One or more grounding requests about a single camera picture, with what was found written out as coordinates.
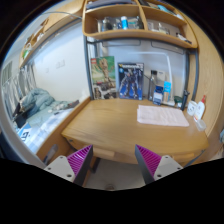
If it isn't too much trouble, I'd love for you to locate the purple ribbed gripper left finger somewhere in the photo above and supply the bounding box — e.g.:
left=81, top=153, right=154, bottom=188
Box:
left=67, top=145, right=93, bottom=186

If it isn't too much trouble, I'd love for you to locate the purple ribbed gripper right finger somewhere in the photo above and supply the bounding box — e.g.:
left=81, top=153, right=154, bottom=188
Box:
left=135, top=145, right=161, bottom=184

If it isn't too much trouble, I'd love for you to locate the light pink folded towel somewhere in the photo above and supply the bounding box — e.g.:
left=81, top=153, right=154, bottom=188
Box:
left=137, top=105, right=189, bottom=127

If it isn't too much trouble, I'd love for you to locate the wooden desk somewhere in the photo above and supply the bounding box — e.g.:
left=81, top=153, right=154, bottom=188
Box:
left=62, top=98, right=209, bottom=164

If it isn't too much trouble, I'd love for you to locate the bed with blue bedding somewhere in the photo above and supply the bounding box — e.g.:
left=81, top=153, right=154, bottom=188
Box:
left=13, top=88, right=90, bottom=162

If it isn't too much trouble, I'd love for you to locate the white arched desk lamp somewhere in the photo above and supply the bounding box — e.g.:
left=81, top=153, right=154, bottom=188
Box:
left=138, top=51, right=175, bottom=106

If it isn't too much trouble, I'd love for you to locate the clear plastic container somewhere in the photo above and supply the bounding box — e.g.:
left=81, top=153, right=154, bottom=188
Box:
left=196, top=119, right=206, bottom=131

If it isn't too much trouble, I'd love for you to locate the small blue box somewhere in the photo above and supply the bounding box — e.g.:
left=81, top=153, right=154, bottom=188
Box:
left=153, top=86, right=163, bottom=105

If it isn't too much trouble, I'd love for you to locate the white round jar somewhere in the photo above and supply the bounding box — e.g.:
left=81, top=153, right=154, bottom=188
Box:
left=187, top=101, right=197, bottom=116

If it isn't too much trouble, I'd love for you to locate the white bottle with red cap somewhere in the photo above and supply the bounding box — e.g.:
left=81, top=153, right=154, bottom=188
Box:
left=194, top=96, right=206, bottom=121

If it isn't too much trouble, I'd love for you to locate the dark glass bottle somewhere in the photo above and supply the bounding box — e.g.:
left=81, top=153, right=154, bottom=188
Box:
left=148, top=70, right=157, bottom=101

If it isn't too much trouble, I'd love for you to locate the light blue tall box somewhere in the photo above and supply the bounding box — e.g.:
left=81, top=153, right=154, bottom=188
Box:
left=163, top=81, right=171, bottom=102

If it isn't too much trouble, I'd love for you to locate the blue robot model box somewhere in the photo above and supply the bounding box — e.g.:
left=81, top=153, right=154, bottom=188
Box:
left=118, top=63, right=144, bottom=100

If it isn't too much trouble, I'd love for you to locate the green Groot model box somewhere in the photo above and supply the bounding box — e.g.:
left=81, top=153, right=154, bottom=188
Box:
left=90, top=56, right=117, bottom=100

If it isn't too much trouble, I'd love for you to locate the blue bottle on shelf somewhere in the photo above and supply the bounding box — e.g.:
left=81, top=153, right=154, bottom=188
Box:
left=121, top=16, right=128, bottom=30

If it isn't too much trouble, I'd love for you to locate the wooden wall shelf unit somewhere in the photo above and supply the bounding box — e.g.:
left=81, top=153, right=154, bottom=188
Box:
left=83, top=0, right=198, bottom=49

